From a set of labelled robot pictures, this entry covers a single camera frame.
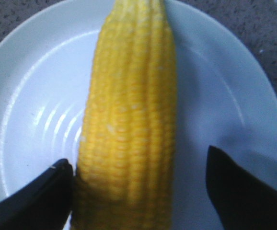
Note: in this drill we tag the light blue round plate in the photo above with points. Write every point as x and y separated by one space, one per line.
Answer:
224 100

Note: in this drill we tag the yellow corn cob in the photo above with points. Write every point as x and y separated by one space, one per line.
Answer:
124 170

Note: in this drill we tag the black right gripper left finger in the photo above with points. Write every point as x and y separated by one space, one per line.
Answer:
43 204

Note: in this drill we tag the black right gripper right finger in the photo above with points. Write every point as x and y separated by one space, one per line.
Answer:
241 201

